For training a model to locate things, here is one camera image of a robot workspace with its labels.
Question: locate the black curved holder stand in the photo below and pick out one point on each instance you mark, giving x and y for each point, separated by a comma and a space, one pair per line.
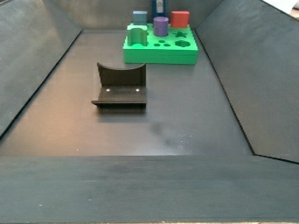
122, 86

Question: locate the blue oval peg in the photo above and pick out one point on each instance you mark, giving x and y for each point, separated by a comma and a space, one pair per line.
160, 8

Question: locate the grey-blue square peg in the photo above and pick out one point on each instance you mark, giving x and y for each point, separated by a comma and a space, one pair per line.
140, 17

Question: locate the green shape sorter board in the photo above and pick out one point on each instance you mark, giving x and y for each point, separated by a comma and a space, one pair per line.
174, 49

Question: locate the purple cylinder peg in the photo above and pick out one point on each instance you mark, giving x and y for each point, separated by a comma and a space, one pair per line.
161, 26

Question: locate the red cylinder peg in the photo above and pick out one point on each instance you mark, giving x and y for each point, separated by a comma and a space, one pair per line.
180, 19

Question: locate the green arch peg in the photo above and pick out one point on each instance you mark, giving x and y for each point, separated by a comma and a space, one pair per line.
137, 35

